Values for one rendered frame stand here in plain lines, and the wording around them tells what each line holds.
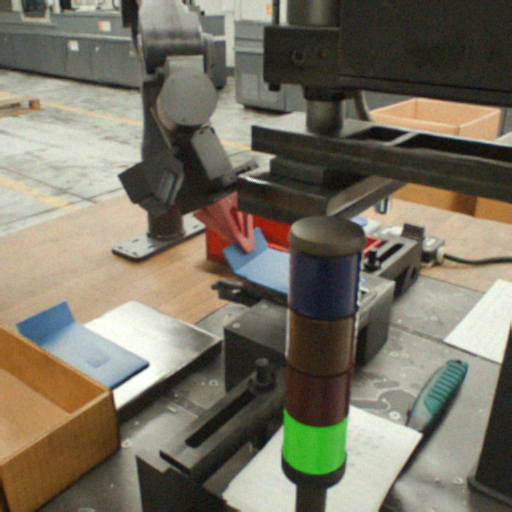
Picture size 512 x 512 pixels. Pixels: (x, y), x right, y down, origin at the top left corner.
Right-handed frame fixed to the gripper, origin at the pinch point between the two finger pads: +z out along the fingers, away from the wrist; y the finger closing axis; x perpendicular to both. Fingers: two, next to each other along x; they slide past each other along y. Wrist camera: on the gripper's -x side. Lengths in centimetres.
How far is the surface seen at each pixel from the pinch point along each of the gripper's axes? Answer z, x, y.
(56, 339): -0.4, -19.5, -16.1
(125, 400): 6.9, -21.8, -3.4
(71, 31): -272, 490, -644
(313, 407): 3.4, -27.9, 28.5
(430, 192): 49, 209, -85
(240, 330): 5.7, -11.6, 5.9
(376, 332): 15.5, 3.3, 9.9
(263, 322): 6.4, -9.0, 6.6
